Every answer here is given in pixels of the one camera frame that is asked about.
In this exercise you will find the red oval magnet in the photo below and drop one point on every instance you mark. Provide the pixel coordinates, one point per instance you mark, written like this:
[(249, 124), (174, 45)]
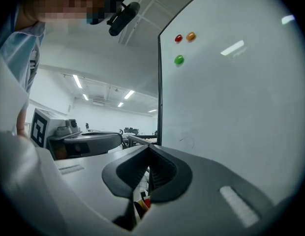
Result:
[(178, 38)]

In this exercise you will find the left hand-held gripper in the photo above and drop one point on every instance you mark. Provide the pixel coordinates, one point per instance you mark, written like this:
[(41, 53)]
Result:
[(40, 129)]

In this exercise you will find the green oval magnet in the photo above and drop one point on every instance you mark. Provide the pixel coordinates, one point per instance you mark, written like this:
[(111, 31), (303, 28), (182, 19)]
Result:
[(179, 60)]

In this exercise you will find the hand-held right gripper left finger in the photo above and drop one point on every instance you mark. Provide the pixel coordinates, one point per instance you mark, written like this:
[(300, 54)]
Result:
[(93, 178)]

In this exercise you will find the ceiling light panel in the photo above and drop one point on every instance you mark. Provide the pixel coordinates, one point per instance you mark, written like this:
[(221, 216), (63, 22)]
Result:
[(77, 81), (129, 94), (120, 104), (152, 110), (85, 97)]

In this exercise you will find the black head-mounted camera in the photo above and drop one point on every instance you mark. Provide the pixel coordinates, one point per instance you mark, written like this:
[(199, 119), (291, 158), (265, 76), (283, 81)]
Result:
[(123, 18)]

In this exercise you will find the person's left forearm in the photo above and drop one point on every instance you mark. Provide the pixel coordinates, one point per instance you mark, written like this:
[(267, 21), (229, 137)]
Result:
[(21, 124)]

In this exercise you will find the person's head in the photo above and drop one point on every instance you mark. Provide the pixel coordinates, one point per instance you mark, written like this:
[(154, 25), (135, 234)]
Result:
[(69, 4)]

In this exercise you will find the whiteboard on black stand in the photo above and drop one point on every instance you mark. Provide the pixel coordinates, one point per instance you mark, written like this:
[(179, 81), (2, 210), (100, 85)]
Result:
[(228, 95)]

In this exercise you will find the orange oval magnet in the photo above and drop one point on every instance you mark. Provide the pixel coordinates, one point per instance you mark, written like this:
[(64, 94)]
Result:
[(191, 36)]

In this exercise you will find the person's light blue shirt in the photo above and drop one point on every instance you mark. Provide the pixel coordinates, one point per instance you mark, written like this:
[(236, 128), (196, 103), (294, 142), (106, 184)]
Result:
[(17, 48)]

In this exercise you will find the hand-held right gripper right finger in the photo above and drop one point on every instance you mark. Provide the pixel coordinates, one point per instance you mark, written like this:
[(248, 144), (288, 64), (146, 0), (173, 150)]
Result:
[(204, 193)]

